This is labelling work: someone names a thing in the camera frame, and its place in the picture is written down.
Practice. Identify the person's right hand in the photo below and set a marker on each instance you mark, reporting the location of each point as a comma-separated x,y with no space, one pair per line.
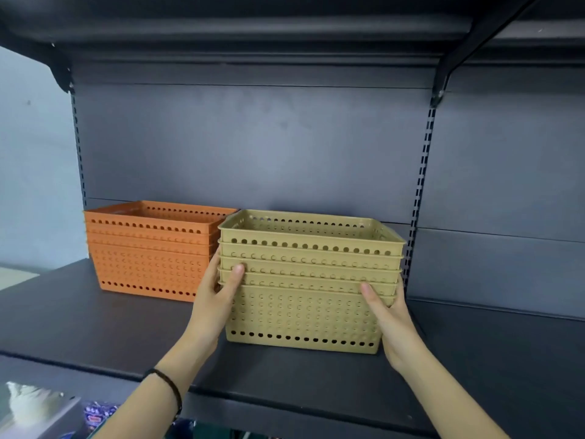
400,336

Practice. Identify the person's left hand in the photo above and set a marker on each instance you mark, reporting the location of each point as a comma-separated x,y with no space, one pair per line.
208,315

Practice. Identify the person's right thumb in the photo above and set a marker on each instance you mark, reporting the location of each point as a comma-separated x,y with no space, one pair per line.
372,294

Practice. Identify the person's left thumb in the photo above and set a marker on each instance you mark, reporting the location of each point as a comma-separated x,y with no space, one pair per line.
234,278

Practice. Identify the olive yellow perforated plastic basket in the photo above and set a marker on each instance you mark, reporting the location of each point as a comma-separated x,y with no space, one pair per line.
310,240
320,268
320,255
320,281
310,320

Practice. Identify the person's left forearm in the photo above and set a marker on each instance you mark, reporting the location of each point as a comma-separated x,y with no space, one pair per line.
151,397

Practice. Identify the person's right forearm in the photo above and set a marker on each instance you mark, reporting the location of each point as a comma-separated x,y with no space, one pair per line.
450,402

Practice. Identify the orange perforated plastic basket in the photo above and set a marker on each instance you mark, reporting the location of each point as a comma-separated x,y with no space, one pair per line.
146,232
146,221
146,240
146,247
146,274

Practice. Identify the slotted metal shelf upright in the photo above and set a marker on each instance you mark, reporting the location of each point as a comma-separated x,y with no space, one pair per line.
422,187
79,146

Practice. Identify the dark grey shelf back panel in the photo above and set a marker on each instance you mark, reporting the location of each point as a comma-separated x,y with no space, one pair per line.
507,178
256,141

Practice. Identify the dark grey metal shelf board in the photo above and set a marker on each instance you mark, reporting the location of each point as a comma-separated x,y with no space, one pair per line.
256,22
91,324

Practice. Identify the blue printed packet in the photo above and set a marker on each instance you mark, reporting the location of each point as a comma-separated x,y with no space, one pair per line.
98,418

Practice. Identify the shiny silver plastic package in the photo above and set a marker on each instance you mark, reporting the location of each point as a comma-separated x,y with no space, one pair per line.
32,411

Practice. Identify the black metal shelf bracket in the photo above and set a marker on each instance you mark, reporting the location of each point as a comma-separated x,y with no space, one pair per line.
50,59
461,45

